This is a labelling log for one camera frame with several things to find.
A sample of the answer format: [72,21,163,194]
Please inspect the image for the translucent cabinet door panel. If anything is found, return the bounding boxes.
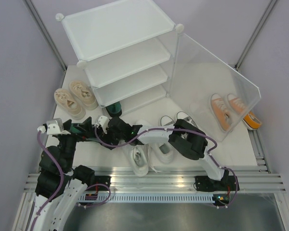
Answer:
[170,34,261,141]

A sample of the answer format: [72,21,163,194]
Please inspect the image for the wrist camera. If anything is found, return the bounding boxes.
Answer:
[95,115,109,129]
[37,118,71,135]

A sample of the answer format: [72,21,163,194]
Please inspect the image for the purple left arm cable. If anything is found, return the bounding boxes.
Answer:
[28,129,66,229]

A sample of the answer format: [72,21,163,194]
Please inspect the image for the white sneaker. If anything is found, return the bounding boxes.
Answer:
[140,131,174,168]
[122,145,149,177]

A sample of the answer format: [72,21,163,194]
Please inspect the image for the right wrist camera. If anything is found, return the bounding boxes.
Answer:
[95,115,109,129]

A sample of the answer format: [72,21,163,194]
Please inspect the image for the beige sneaker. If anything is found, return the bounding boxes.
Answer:
[54,89,86,120]
[69,80,98,110]

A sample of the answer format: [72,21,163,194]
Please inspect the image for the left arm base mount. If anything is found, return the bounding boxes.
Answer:
[85,175,111,193]

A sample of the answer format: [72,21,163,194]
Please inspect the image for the aluminium frame rail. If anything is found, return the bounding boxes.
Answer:
[24,172,287,193]

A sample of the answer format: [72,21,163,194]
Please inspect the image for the white sneaker left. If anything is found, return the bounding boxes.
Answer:
[122,145,149,177]

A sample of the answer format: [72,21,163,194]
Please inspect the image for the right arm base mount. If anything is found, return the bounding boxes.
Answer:
[195,176,240,192]

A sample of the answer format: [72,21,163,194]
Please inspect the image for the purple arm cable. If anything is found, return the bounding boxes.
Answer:
[28,129,66,229]
[95,124,239,207]

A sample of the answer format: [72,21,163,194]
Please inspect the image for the beige sneaker right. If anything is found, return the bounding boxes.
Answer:
[69,80,98,110]

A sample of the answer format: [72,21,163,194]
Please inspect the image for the grey canvas sneaker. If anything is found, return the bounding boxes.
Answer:
[176,111,198,128]
[160,115,175,126]

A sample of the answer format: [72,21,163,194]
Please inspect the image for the white plastic shoe cabinet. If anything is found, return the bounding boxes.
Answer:
[55,0,184,114]

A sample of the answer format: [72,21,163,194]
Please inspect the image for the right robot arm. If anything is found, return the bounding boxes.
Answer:
[97,116,229,190]

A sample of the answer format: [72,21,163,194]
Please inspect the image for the green loafer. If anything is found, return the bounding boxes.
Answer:
[69,121,126,150]
[106,102,122,117]

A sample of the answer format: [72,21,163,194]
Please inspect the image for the beige sneaker left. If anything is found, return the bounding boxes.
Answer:
[54,89,86,120]

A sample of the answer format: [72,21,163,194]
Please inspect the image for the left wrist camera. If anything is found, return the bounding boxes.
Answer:
[37,118,71,135]

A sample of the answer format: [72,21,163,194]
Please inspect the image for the orange canvas sneaker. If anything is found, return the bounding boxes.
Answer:
[210,93,233,132]
[227,93,262,130]

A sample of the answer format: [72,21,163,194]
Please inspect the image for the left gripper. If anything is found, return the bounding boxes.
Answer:
[59,116,94,169]

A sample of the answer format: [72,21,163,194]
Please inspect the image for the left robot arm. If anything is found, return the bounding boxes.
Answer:
[28,117,96,231]

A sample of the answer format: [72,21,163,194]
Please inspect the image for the orange canvas sneaker left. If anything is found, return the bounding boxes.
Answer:
[210,93,233,132]

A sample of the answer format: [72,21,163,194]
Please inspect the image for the orange canvas sneaker right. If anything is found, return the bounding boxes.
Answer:
[227,93,262,130]

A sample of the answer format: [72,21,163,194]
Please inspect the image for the white sneaker right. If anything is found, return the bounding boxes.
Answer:
[140,131,174,168]

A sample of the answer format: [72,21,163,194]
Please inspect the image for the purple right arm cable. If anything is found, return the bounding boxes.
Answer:
[95,124,239,207]

